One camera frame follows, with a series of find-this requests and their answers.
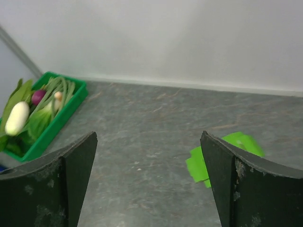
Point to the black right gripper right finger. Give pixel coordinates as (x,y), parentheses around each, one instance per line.
(250,191)

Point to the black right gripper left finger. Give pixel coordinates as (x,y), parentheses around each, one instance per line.
(48,191)

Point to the green paper box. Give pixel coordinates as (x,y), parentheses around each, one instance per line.
(196,164)

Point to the green bok choy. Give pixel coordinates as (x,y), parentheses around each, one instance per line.
(41,119)

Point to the white eggplant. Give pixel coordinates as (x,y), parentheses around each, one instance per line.
(17,119)

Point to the purple onion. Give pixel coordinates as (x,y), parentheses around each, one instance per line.
(38,96)

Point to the beige mushroom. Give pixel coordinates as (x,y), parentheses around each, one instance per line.
(58,95)

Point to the large green leaf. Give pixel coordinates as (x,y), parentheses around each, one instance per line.
(23,92)

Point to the green long beans bundle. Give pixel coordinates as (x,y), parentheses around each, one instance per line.
(53,96)

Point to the green plastic tray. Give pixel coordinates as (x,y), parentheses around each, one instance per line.
(21,147)

